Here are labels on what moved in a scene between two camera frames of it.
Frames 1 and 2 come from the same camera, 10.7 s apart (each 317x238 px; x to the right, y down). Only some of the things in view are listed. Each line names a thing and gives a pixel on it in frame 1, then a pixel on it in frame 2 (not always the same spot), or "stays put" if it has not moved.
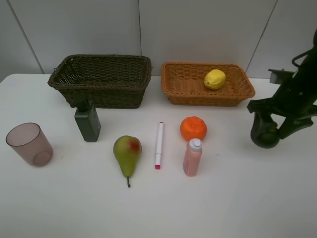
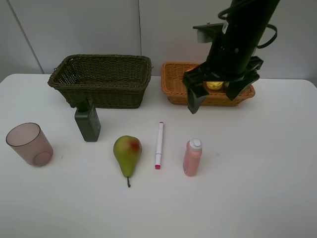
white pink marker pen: (159, 148) stays put
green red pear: (127, 150) stays put
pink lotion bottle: (192, 156) stays put
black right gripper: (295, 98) to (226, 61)
